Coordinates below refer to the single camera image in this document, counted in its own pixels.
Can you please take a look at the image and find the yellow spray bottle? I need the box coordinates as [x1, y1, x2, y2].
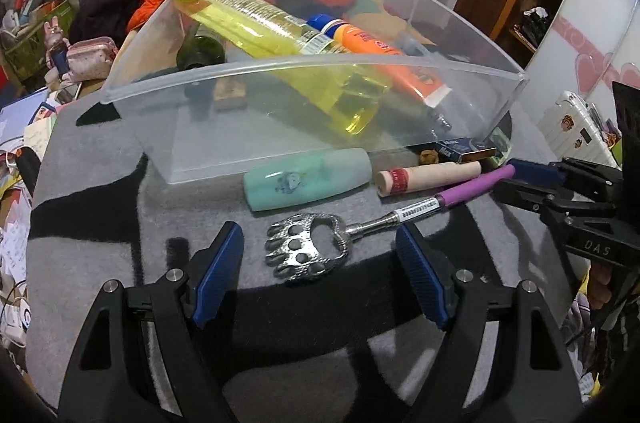
[156, 0, 393, 136]

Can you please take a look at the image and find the blue notebook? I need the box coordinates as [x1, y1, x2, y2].
[0, 88, 51, 139]

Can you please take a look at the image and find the pale cream tube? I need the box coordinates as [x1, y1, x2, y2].
[376, 160, 483, 199]

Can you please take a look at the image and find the small dark blue box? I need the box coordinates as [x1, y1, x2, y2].
[434, 137, 497, 164]

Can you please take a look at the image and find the dark green bottle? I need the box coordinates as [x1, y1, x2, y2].
[176, 23, 227, 71]

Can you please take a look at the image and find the green storage bag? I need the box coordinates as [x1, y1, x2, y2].
[0, 0, 81, 79]

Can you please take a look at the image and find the pink bunny toy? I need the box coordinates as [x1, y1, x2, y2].
[42, 16, 71, 74]

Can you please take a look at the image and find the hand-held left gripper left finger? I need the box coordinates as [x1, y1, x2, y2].
[57, 220, 246, 423]

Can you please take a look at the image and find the pile of loose papers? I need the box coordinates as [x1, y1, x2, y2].
[0, 138, 46, 354]

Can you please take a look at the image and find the white suitcase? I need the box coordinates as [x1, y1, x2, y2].
[537, 90, 623, 169]

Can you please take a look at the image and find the orange sunscreen tube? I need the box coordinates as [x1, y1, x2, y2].
[306, 14, 453, 109]

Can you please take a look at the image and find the clear plastic bin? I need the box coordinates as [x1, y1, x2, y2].
[100, 0, 531, 184]

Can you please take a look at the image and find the mint green tube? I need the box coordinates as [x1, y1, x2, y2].
[243, 147, 373, 213]

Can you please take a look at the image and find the person's right hand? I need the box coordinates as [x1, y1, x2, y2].
[585, 263, 618, 309]

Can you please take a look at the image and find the purple-handled metal back scratcher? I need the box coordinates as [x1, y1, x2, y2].
[264, 164, 517, 286]

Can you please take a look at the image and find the tan eraser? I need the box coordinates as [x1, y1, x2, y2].
[212, 80, 248, 110]

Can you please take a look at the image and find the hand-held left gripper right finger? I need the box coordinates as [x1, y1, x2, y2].
[395, 223, 586, 423]

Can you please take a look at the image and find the pink pouch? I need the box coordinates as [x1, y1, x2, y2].
[66, 37, 118, 81]

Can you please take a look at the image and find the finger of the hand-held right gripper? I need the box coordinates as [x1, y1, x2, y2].
[492, 180, 571, 224]
[506, 157, 576, 193]

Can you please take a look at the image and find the white wardrobe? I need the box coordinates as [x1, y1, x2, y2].
[520, 0, 640, 114]

